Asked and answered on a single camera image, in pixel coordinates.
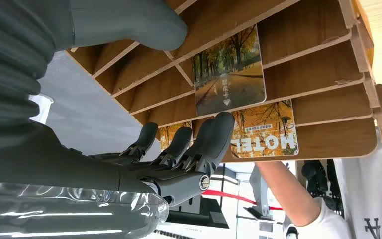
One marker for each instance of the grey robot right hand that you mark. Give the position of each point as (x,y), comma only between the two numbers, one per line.
(79,168)

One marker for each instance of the autumn leaves key card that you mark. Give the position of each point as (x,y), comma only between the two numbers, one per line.
(168,133)

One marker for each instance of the tree road key card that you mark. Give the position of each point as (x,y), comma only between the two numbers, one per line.
(230,82)

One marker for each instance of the autumn HOTEL key card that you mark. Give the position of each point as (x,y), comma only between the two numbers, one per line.
(263,138)

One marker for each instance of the wooden slotted card rack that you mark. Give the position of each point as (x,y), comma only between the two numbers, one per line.
(326,142)

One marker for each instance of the person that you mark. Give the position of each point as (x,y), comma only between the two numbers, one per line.
(369,184)

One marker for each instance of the clear plastic cover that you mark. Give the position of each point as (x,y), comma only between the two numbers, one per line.
(62,214)

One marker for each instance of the white box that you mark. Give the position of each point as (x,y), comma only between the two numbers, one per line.
(42,109)

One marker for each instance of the ribbed grey right arm sleeve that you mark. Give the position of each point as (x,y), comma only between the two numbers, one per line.
(9,66)

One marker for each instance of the red barrier tape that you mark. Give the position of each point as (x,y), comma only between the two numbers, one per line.
(230,196)

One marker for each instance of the grey metal stand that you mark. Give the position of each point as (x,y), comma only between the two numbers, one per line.
(260,194)

